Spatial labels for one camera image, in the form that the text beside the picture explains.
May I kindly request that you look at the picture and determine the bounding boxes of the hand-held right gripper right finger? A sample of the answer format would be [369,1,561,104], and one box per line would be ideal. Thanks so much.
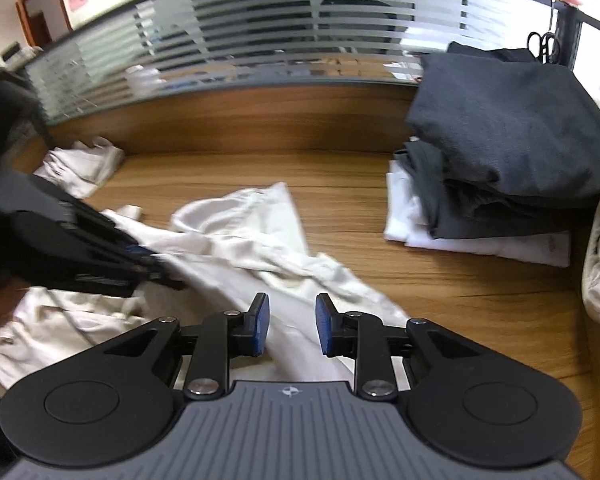
[315,292,481,402]

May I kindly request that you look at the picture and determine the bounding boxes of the cream satin shirt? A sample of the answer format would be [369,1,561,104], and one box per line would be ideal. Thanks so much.
[0,181,416,396]

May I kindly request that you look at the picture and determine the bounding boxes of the beige crumpled garment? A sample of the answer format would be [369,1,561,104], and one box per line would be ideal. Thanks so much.
[32,135,127,200]

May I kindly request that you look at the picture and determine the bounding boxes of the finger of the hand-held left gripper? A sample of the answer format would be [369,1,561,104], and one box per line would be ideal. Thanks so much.
[80,202,187,292]

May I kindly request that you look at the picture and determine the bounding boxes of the black-handled scissors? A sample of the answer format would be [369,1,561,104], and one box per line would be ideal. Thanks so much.
[527,31,563,64]

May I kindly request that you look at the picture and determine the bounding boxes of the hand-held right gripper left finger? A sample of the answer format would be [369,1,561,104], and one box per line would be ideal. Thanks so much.
[102,292,272,402]

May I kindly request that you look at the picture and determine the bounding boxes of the brown wooden door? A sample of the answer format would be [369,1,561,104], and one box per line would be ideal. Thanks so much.
[15,0,73,51]

